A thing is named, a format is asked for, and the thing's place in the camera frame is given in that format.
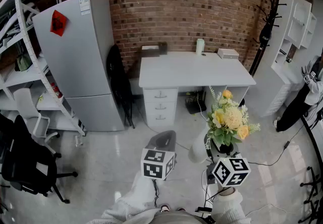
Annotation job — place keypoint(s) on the white vase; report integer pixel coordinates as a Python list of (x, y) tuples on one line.
[(199, 147)]

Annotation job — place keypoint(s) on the grey refrigerator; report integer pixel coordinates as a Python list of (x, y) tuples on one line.
[(78, 61)]

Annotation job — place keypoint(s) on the black office chair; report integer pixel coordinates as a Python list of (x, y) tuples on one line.
[(27, 162)]

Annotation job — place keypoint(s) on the red bottles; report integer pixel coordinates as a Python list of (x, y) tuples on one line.
[(56, 90)]

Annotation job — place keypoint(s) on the person's shoe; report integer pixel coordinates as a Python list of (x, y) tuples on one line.
[(164, 208), (181, 209)]

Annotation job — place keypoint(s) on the red paper decoration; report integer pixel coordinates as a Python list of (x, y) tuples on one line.
[(58, 23)]

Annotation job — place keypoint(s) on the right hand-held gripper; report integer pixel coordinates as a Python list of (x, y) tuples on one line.
[(230, 172)]

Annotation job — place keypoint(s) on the black bag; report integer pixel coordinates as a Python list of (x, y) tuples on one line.
[(119, 79)]

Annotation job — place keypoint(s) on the person's right shoe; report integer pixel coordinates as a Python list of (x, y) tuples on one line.
[(181, 209)]

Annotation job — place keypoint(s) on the person's torso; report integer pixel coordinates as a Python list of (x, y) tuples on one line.
[(171, 218)]

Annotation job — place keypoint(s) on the black tripod stand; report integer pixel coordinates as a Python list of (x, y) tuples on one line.
[(314, 192)]

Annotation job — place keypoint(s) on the person's left shoe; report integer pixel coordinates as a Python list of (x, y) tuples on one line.
[(164, 208)]

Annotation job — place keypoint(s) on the white shelf cabinet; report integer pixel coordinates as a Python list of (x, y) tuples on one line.
[(280, 84)]

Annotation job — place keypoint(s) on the white desk with drawers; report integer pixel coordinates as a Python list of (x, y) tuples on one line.
[(186, 69)]

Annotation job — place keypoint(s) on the brown tissue box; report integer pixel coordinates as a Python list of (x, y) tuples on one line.
[(150, 51)]

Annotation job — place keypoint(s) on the black coat rack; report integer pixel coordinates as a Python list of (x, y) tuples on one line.
[(265, 36)]

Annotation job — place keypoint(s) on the black pen holder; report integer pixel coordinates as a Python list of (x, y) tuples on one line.
[(163, 48)]

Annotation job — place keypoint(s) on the yellow flowers bouquet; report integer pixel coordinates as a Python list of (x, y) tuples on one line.
[(230, 117)]

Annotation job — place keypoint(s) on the white rectangular box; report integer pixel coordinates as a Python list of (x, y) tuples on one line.
[(228, 53)]

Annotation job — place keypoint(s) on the person's right forearm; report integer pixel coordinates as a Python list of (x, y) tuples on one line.
[(229, 208)]

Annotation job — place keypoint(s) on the white cabinet drawer with handle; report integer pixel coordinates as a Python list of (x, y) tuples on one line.
[(160, 119), (160, 94), (160, 108)]

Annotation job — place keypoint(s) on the black basket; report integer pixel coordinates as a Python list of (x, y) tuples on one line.
[(193, 103)]

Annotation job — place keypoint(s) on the pale green bottle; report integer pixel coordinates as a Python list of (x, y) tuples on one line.
[(200, 46)]

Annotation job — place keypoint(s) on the white office chair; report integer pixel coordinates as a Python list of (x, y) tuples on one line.
[(25, 107)]

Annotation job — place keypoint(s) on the green bag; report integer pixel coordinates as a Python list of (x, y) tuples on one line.
[(23, 62)]

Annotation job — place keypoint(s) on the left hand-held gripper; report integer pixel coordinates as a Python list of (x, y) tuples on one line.
[(154, 165)]

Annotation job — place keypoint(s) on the blue white label sticker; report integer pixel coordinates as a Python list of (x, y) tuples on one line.
[(84, 4)]

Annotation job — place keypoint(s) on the white metal shelving rack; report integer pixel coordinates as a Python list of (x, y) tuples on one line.
[(25, 36)]

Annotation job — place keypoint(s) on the person's left forearm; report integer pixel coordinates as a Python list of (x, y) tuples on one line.
[(131, 202)]

